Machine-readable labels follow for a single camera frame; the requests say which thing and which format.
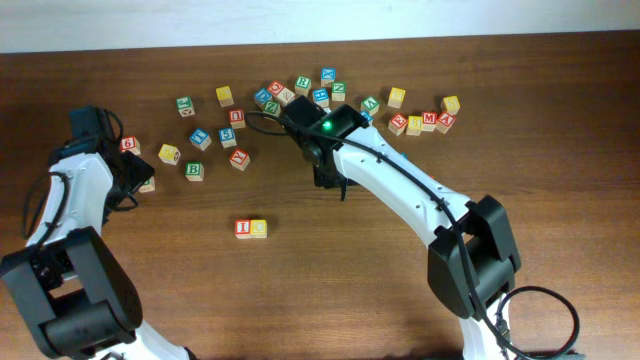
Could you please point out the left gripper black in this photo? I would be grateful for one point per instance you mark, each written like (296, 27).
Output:
(139, 173)

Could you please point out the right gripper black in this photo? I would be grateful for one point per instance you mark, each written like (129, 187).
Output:
(322, 174)

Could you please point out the green R block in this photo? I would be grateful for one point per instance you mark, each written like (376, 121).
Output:
(302, 86)

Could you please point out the yellow C block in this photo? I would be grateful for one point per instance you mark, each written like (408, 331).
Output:
(258, 228)

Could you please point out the red I block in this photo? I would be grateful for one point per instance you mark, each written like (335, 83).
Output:
(242, 229)

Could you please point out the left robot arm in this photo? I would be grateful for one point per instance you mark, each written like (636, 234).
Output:
(73, 295)

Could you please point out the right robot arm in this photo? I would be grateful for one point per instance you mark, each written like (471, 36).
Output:
(472, 253)

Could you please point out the blue H block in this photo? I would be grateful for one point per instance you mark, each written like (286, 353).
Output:
(320, 97)

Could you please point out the red 6 block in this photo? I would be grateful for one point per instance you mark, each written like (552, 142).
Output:
(130, 144)

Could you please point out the green N block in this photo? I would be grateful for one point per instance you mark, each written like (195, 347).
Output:
(338, 91)

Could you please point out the plain face red-edged block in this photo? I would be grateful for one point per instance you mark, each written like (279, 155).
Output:
(285, 96)

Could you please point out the blue P block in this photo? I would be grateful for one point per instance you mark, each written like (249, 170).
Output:
(367, 116)

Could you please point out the green Z block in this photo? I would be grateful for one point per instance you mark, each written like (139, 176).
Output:
(272, 108)

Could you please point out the blue X block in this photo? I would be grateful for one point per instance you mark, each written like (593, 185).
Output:
(327, 76)

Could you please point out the green V block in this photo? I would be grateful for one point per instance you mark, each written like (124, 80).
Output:
(370, 105)

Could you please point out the red Q block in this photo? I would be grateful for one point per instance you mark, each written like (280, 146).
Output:
(275, 88)

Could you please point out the blue D block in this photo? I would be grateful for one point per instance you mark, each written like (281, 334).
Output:
(261, 97)

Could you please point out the green B block left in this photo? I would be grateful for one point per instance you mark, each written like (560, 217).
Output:
(148, 186)

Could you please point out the green b block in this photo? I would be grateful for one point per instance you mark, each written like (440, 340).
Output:
(194, 171)
(148, 186)

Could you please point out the red E block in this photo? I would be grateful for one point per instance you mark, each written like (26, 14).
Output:
(398, 124)

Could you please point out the red Y block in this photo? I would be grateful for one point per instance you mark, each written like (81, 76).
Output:
(239, 159)

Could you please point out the red U block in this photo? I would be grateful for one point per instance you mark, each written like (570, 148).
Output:
(237, 118)

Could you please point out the yellow block top right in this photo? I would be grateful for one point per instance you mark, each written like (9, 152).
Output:
(396, 97)

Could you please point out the blue 5 block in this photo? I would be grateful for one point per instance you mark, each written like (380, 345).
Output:
(227, 137)

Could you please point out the yellow B block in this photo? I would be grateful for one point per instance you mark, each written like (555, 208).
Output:
(414, 126)

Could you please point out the green J block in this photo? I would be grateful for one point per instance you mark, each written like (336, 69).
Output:
(185, 106)

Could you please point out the yellow block top left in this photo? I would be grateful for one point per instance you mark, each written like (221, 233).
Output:
(224, 96)

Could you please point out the blue T block left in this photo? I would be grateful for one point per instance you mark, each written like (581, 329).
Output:
(200, 139)

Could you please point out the red M block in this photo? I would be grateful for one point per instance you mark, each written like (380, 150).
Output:
(429, 121)

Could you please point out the red A block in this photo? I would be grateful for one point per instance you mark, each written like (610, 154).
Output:
(445, 122)

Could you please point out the yellow block far right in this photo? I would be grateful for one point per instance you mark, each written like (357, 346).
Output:
(450, 105)

